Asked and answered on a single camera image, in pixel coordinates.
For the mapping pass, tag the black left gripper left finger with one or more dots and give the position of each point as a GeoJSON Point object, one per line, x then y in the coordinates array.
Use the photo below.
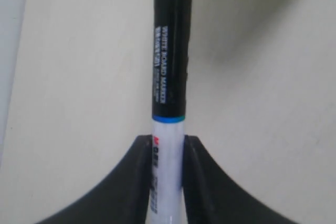
{"type": "Point", "coordinates": [121, 197]}

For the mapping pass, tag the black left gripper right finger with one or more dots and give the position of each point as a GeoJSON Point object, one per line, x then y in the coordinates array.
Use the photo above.
{"type": "Point", "coordinates": [211, 196]}

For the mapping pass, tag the black and white whiteboard marker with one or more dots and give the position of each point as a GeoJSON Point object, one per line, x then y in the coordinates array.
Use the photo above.
{"type": "Point", "coordinates": [171, 37]}

